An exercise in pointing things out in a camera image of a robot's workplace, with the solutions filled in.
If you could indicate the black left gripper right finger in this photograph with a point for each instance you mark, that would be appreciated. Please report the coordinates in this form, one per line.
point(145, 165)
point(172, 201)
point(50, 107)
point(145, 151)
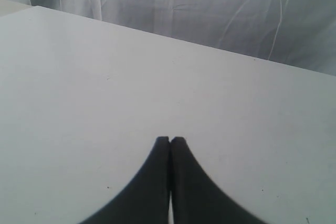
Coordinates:
point(195, 197)

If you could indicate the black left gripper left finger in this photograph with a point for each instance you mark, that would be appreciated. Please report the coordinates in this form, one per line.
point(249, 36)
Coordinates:
point(146, 198)

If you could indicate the white backdrop curtain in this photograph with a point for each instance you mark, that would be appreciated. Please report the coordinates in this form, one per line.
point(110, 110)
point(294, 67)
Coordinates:
point(300, 33)

